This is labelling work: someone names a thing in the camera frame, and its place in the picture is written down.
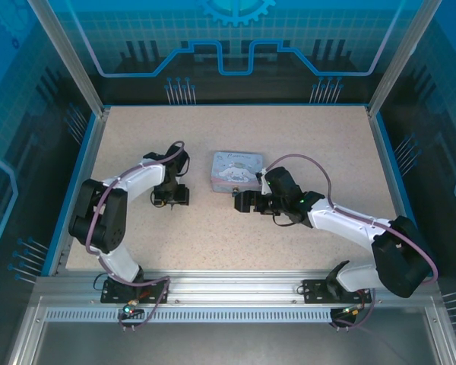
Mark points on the aluminium frame post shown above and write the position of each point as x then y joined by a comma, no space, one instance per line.
75,61
394,61

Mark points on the aluminium mounting rail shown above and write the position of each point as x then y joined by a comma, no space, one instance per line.
232,285

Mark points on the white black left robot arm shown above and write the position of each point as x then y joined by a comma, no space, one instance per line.
144,178

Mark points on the small metal padlock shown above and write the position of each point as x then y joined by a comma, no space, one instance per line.
235,191

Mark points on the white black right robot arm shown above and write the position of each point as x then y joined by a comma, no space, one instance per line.
346,220

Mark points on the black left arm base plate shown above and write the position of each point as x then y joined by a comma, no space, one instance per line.
114,292

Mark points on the aluminium table side rail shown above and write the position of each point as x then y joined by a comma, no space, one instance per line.
90,152
385,152

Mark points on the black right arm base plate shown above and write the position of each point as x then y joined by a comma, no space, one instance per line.
313,291

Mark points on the blue cartoon tin box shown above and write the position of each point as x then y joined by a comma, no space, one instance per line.
235,169

